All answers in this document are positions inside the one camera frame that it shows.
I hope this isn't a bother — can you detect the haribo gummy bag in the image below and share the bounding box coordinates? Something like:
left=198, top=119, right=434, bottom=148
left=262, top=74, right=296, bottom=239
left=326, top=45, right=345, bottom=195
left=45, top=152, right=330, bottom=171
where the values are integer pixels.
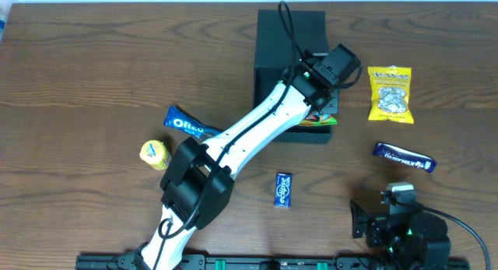
left=299, top=111, right=338, bottom=127

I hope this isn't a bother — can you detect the yellow snack bag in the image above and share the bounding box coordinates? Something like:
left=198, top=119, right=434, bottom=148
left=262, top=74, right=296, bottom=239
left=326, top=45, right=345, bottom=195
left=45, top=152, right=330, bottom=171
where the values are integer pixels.
left=368, top=66, right=414, bottom=124

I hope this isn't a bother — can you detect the blue oreo pack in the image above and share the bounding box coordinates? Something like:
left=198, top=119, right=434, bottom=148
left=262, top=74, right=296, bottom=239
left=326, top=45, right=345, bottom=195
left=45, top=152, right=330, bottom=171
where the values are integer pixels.
left=163, top=106, right=222, bottom=141

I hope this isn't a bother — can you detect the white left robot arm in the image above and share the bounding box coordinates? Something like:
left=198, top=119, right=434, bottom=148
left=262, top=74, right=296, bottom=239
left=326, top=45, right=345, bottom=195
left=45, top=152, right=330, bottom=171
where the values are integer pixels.
left=134, top=44, right=361, bottom=269

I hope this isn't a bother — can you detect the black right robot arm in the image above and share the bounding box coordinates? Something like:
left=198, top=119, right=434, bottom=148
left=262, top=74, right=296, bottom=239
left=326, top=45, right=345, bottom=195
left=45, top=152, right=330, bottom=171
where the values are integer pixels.
left=349, top=182, right=451, bottom=269

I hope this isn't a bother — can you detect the black gift box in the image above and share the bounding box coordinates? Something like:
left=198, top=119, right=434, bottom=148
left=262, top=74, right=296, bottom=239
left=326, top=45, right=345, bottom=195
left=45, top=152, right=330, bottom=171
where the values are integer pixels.
left=253, top=9, right=332, bottom=144

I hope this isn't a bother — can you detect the purple dairy milk chocolate bar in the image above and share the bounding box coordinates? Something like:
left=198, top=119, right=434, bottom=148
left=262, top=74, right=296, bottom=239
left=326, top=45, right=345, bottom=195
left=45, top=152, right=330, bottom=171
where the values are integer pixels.
left=373, top=142, right=437, bottom=173

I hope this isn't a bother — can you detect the blue eclipse mints tin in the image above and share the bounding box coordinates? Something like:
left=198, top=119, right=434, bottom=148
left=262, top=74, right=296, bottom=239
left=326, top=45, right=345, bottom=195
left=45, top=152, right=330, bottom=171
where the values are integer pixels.
left=274, top=173, right=293, bottom=208

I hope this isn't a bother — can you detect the yellow candy tube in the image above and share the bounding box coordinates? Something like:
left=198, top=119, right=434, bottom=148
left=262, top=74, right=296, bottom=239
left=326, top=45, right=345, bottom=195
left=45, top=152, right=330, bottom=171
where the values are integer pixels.
left=139, top=140, right=171, bottom=170

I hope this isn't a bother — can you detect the black mounting rail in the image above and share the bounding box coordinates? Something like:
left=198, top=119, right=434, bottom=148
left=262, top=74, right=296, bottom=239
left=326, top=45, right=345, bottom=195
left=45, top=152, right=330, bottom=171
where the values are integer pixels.
left=75, top=254, right=471, bottom=270

